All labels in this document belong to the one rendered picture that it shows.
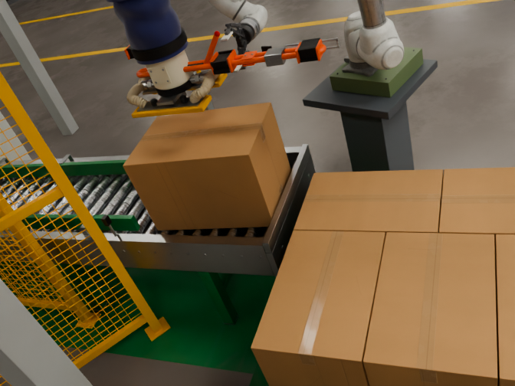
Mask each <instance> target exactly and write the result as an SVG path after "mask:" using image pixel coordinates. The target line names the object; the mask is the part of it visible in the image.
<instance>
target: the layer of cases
mask: <svg viewBox="0 0 515 386"><path fill-rule="evenodd" d="M251 350H252V352H253V353H254V356H255V358H256V360H257V363H258V364H259V366H260V368H261V370H262V372H263V374H264V376H265V378H266V380H267V383H268V384H269V386H515V167H509V168H454V169H445V170H444V174H443V169H426V170H398V171H371V172H317V173H313V177H312V180H311V182H310V186H309V188H308V190H307V194H306V197H305V199H304V201H303V205H302V208H301V209H300V213H299V216H298V218H297V222H296V224H295V226H294V230H293V233H292V234H291V237H290V241H289V244H288V245H287V249H286V252H285V254H284V258H283V260H282V262H281V265H280V269H279V271H278V273H277V277H276V280H275V281H274V285H273V288H272V290H271V294H270V296H269V299H268V301H267V305H266V307H265V309H264V313H263V316H262V317H261V321H260V324H259V326H258V328H257V332H256V335H255V337H254V341H253V343H252V345H251Z"/></svg>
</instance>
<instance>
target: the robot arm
mask: <svg viewBox="0 0 515 386"><path fill-rule="evenodd" d="M209 1H210V3H211V4H212V5H213V6H214V7H215V8H216V9H217V10H218V11H220V12H221V13H222V14H223V15H225V16H226V17H228V18H230V19H231V20H233V21H234V22H236V23H227V24H225V27H227V28H226V29H225V35H224V36H223V37H222V39H221V41H227V40H228V39H229V38H230V37H231V36H232V35H233V37H235V38H236V39H235V40H236V41H237V45H238V55H241V54H244V53H245V52H249V51H247V49H246V47H247V44H249V43H250V42H251V41H253V40H254V39H255V38H256V36H257V35H258V34H259V33H260V32H261V31H262V30H263V29H264V26H265V25H266V23H267V10H266V8H265V7H264V6H262V5H254V4H251V3H250V2H247V1H246V0H209ZM358 4H359V10H360V11H357V12H354V13H352V14H351V15H350V16H349V17H348V18H347V19H346V23H345V26H344V38H345V43H346V49H347V53H348V55H349V56H346V57H344V61H345V62H347V63H349V64H348V65H347V66H345V67H344V68H343V69H342V71H343V73H352V74H361V75H365V76H367V77H371V76H372V75H373V74H374V73H375V72H376V71H377V70H388V69H391V68H393V67H396V66H397V65H399V64H400V63H401V61H402V59H403V57H404V47H403V43H402V42H401V41H400V38H399V36H398V33H397V31H396V29H395V26H394V24H393V22H392V21H391V20H390V19H388V18H387V17H386V16H385V9H384V5H383V2H382V0H358ZM233 28H237V30H235V29H233ZM244 69H246V67H243V65H238V66H237V67H236V68H235V70H234V71H233V73H234V72H238V71H239V70H244Z"/></svg>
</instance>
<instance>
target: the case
mask: <svg viewBox="0 0 515 386"><path fill-rule="evenodd" d="M123 167H124V169H125V171H126V173H127V174H128V176H129V178H130V181H131V182H132V183H133V186H134V188H135V189H136V191H137V193H138V195H139V197H140V199H141V200H142V202H143V204H144V206H145V208H146V210H147V211H148V213H149V216H150V217H151V218H152V220H153V223H154V225H155V226H156V228H157V230H158V231H168V230H191V229H214V228H236V227H269V225H270V223H271V220H272V218H273V216H274V212H275V211H276V208H277V206H278V203H279V201H280V198H281V195H282V194H283V191H284V189H285V186H286V184H287V181H288V178H289V177H290V174H291V168H290V164H289V161H288V158H287V153H286V151H285V148H284V144H283V141H282V138H281V135H280V130H279V128H278V125H277V121H276V118H275V115H274V111H273V107H272V105H271V102H269V103H259V104H252V105H246V106H234V107H228V108H221V109H215V110H204V111H203V112H197V113H180V114H173V115H167V116H157V117H156V119H155V120H154V121H153V123H152V125H151V126H150V127H149V128H148V130H147V131H146V133H145V135H144V136H143V138H141V140H140V141H139V143H138V145H137V146H136V148H135V149H134V150H133V152H132V153H131V154H130V156H129V158H128V159H127V160H126V162H125V163H124V164H123Z"/></svg>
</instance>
